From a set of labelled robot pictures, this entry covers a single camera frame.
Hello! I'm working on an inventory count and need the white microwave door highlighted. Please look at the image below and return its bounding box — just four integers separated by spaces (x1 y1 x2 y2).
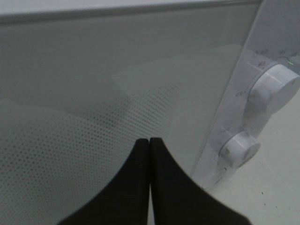
0 0 261 225

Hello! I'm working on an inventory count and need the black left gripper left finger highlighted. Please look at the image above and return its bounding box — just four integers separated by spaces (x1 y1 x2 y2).
59 139 150 225

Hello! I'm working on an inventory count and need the lower white timer knob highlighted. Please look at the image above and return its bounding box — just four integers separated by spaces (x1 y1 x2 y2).
219 131 261 169

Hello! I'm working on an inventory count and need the upper white power knob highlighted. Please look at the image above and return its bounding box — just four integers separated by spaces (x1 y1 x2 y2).
248 64 300 113

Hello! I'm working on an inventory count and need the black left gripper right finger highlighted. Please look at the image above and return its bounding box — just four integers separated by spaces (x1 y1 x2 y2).
150 138 251 225

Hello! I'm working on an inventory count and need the white microwave oven body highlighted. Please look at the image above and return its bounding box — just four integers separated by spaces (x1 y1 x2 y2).
191 0 300 187

